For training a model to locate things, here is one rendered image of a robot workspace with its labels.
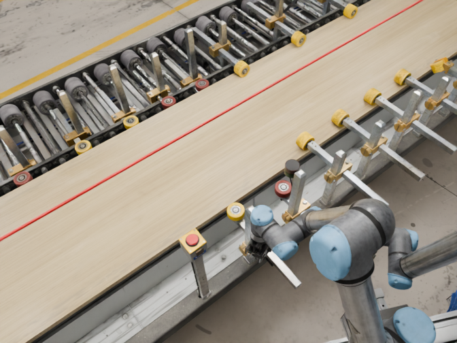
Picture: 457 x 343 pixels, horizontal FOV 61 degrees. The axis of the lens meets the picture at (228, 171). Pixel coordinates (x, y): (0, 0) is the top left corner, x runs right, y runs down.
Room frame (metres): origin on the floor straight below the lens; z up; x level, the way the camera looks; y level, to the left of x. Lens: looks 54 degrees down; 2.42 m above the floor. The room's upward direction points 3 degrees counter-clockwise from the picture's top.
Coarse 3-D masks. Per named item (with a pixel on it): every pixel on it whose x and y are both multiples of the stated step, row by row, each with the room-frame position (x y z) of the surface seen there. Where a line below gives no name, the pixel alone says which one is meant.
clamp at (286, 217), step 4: (300, 204) 0.93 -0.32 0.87; (308, 204) 0.93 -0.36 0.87; (300, 208) 0.91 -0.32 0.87; (304, 208) 0.91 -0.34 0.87; (308, 208) 0.92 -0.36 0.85; (288, 212) 0.89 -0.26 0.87; (300, 212) 0.89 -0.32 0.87; (284, 216) 0.87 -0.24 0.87; (288, 216) 0.87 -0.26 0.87; (292, 216) 0.87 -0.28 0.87; (296, 216) 0.87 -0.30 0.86; (284, 220) 0.87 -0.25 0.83; (288, 220) 0.85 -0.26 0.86
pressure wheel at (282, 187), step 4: (280, 180) 1.04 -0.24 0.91; (284, 180) 1.04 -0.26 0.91; (276, 184) 1.02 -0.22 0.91; (280, 184) 1.02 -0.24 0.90; (284, 184) 1.02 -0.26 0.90; (288, 184) 1.02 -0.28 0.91; (276, 188) 1.00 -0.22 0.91; (280, 188) 1.00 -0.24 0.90; (284, 188) 1.00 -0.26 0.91; (288, 188) 1.00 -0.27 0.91; (276, 192) 0.99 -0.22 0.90; (280, 192) 0.98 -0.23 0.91; (284, 192) 0.98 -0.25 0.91; (288, 192) 0.98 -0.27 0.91; (280, 196) 0.97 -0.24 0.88; (284, 196) 0.97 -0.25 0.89
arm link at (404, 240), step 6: (396, 228) 0.64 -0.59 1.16; (402, 228) 0.64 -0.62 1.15; (396, 234) 0.61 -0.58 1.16; (402, 234) 0.61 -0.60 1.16; (408, 234) 0.61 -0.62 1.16; (414, 234) 0.61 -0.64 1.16; (390, 240) 0.60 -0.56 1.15; (396, 240) 0.59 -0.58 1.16; (402, 240) 0.59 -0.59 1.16; (408, 240) 0.59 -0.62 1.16; (414, 240) 0.59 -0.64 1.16; (390, 246) 0.58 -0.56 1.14; (396, 246) 0.57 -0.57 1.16; (402, 246) 0.57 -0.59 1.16; (408, 246) 0.57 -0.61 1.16; (414, 246) 0.57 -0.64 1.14; (408, 252) 0.54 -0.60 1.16
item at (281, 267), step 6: (240, 222) 0.86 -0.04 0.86; (270, 252) 0.70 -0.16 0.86; (270, 258) 0.68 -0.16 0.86; (276, 258) 0.68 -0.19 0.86; (276, 264) 0.65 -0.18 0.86; (282, 264) 0.65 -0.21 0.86; (282, 270) 0.62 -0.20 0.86; (288, 270) 0.62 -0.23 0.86; (288, 276) 0.59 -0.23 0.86; (294, 276) 0.59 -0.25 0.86; (294, 282) 0.57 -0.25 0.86; (300, 282) 0.57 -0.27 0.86; (294, 288) 0.55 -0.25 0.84
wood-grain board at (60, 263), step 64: (384, 0) 2.53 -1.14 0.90; (448, 0) 2.49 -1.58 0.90; (256, 64) 1.90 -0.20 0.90; (320, 64) 1.88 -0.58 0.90; (384, 64) 1.85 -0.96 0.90; (192, 128) 1.41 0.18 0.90; (256, 128) 1.39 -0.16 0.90; (320, 128) 1.36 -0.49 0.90; (64, 192) 1.04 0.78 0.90; (128, 192) 1.02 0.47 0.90; (192, 192) 1.01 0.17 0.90; (0, 256) 0.73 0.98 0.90; (64, 256) 0.71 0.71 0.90; (128, 256) 0.70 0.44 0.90; (0, 320) 0.46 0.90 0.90
